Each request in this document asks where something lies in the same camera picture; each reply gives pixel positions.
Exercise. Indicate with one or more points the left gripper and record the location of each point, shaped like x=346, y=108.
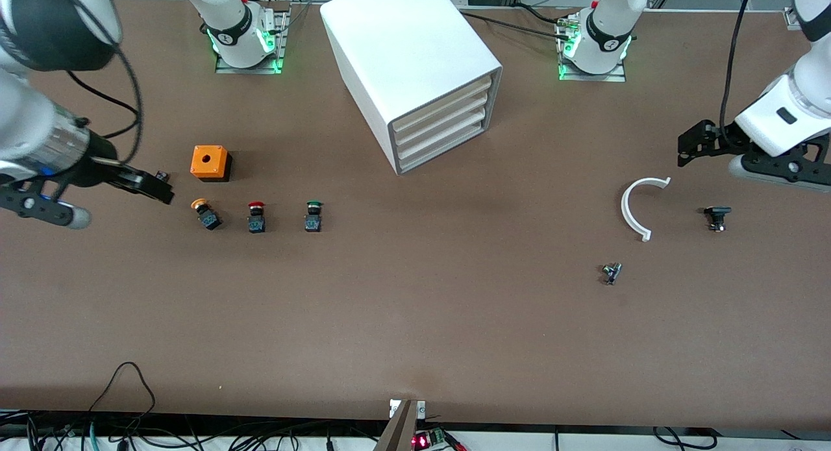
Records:
x=722, y=139

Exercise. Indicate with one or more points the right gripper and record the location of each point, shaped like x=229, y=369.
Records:
x=93, y=165

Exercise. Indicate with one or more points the green push button switch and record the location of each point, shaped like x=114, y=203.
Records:
x=313, y=222

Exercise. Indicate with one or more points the white drawer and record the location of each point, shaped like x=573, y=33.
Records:
x=441, y=132
x=441, y=145
x=441, y=120
x=441, y=107

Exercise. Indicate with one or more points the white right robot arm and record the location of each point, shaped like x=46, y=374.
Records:
x=227, y=10

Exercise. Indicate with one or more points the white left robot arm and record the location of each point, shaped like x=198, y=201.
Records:
x=610, y=23

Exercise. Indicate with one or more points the white drawer cabinet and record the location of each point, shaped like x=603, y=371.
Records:
x=402, y=42

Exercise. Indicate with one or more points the black flat-head part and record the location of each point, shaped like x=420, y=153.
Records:
x=717, y=211

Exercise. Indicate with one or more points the small metal connector part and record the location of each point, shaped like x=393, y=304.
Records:
x=611, y=271

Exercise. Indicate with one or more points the circuit board with red light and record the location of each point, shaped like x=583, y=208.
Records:
x=422, y=441

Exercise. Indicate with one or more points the yellow push button switch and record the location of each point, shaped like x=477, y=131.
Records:
x=209, y=219

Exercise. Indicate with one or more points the orange button enclosure box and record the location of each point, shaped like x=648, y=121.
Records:
x=217, y=162

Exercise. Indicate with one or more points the white curved plastic bracket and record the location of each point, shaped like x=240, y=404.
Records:
x=624, y=209

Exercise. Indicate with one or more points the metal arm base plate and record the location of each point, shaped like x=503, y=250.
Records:
x=610, y=78
x=260, y=68

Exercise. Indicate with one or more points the red push button switch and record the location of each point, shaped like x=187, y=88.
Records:
x=256, y=224

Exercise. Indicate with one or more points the aluminium frame profile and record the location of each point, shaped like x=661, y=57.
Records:
x=795, y=13

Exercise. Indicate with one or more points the grey camera mounting post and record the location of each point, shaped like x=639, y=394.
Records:
x=399, y=431

